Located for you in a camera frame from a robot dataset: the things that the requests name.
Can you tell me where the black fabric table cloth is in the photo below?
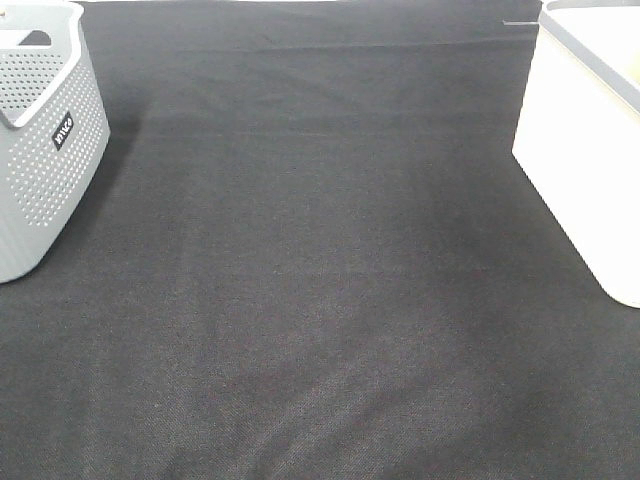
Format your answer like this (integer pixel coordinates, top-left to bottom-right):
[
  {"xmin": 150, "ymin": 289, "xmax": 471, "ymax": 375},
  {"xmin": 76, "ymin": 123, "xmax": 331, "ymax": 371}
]
[{"xmin": 1, "ymin": 1, "xmax": 639, "ymax": 479}]

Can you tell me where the white plastic storage basket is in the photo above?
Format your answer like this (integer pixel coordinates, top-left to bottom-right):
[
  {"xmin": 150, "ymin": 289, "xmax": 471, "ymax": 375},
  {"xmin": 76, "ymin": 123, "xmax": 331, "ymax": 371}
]
[{"xmin": 512, "ymin": 1, "xmax": 639, "ymax": 307}]

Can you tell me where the grey perforated plastic basket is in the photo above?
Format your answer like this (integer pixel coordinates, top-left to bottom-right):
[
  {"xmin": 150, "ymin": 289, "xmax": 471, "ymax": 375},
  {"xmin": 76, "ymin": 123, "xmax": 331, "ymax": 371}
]
[{"xmin": 1, "ymin": 1, "xmax": 110, "ymax": 283}]

